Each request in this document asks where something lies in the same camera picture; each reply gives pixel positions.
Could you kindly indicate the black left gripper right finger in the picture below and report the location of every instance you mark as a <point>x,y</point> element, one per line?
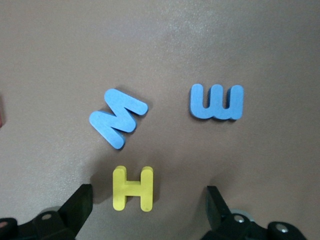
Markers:
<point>218,215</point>

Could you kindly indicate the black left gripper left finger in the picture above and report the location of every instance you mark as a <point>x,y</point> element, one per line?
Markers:
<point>75,212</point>

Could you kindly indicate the yellow foam letter H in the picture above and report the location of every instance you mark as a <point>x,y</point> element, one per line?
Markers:
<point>132,187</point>

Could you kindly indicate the blue foam capital M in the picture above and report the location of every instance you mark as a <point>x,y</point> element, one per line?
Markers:
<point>117,122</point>

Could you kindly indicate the blue foam lowercase m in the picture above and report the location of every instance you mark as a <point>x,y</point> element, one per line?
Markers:
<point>215,113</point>

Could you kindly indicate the red foam letter w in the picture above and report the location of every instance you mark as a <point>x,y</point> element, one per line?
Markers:
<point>1,112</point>

